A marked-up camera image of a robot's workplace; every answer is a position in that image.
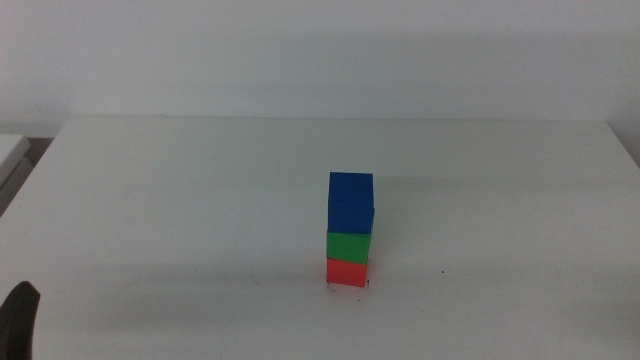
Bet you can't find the green cube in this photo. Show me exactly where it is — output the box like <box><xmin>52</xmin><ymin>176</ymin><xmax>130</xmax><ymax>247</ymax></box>
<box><xmin>325</xmin><ymin>230</ymin><xmax>373</xmax><ymax>266</ymax></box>

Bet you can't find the red cube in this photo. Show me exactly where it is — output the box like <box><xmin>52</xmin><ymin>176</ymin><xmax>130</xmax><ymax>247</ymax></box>
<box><xmin>325</xmin><ymin>257</ymin><xmax>369</xmax><ymax>289</ymax></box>

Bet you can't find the blue cube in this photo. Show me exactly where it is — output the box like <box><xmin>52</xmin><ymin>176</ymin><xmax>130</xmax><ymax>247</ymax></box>
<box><xmin>327</xmin><ymin>171</ymin><xmax>376</xmax><ymax>235</ymax></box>

